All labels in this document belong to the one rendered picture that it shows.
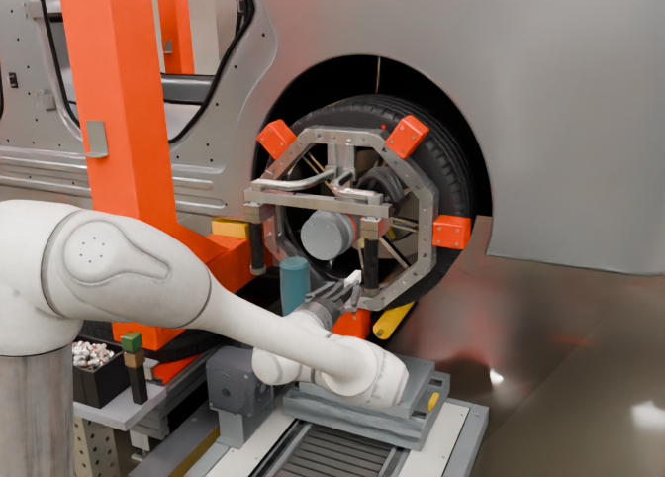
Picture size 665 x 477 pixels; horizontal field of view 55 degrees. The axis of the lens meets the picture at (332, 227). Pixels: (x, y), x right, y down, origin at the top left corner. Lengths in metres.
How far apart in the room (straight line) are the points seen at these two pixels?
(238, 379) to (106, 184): 0.71
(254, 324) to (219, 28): 5.67
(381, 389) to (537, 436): 1.35
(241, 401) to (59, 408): 1.20
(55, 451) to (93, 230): 0.33
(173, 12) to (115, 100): 3.35
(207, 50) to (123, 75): 4.89
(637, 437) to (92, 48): 2.13
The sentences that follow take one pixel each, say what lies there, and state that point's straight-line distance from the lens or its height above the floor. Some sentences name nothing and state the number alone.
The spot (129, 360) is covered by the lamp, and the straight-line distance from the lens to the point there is 1.78.
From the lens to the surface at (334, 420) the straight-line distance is 2.25.
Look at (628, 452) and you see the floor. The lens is 2.49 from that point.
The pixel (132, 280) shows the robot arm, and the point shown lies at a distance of 0.71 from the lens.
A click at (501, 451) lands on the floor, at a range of 2.37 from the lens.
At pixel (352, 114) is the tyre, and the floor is 1.15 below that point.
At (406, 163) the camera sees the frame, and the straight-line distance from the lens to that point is 1.75.
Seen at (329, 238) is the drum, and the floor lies 0.85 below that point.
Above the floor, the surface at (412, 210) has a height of 0.82.
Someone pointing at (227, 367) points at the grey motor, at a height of 0.40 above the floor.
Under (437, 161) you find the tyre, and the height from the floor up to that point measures 1.03.
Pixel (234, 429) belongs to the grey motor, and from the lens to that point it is 2.23.
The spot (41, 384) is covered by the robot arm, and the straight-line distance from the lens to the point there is 0.88.
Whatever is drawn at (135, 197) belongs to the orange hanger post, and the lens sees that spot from 1.76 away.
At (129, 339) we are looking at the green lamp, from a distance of 1.74.
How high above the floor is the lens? 1.48
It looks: 20 degrees down
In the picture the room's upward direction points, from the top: 1 degrees counter-clockwise
